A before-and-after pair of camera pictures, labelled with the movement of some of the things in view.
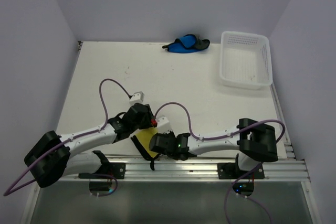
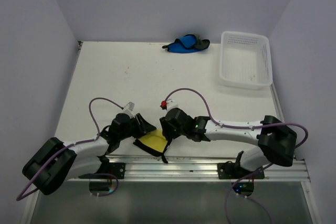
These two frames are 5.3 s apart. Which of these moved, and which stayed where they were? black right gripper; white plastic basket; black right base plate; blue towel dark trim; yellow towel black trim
Moved: yellow towel black trim; black right gripper
Stayed: blue towel dark trim; black right base plate; white plastic basket
